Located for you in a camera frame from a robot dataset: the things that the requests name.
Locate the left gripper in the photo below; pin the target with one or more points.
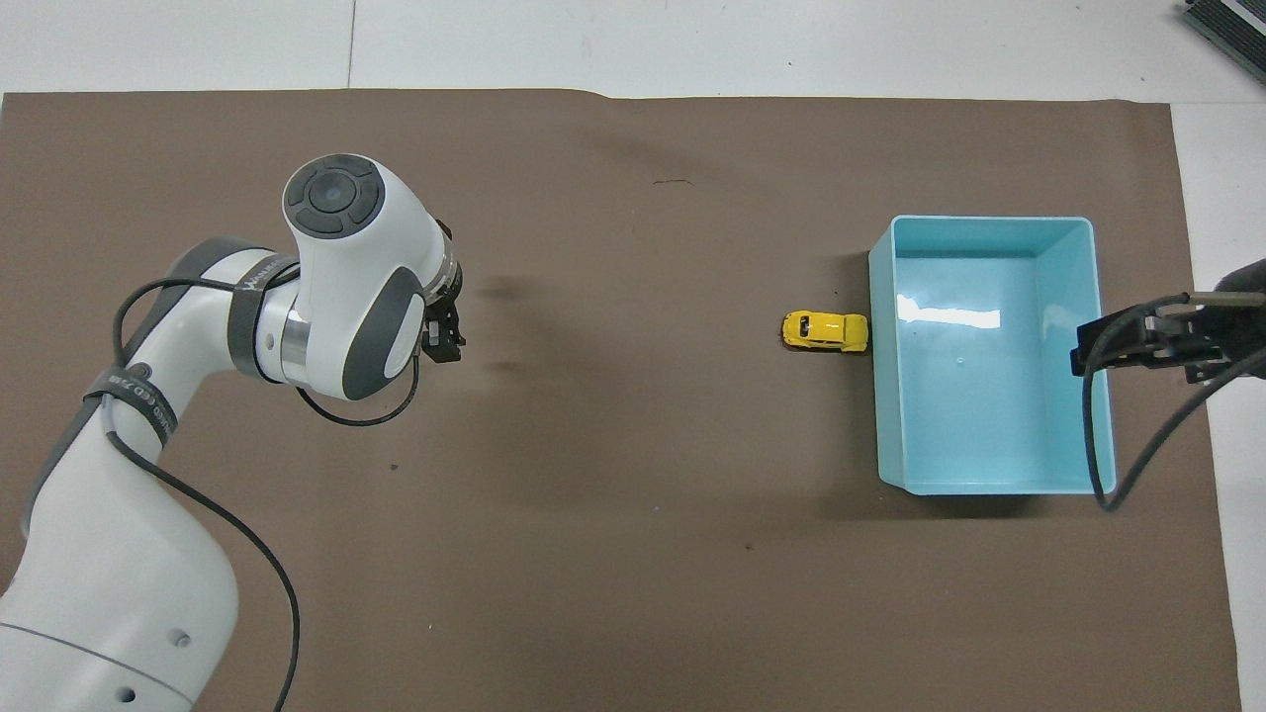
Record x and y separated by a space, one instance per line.
451 309

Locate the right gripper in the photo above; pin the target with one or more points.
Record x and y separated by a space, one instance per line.
1234 334

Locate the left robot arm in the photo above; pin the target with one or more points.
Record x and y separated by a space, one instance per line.
138 554

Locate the yellow toy beetle car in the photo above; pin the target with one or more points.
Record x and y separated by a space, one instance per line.
826 330

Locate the light blue plastic bin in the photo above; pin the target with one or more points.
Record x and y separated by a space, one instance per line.
974 396

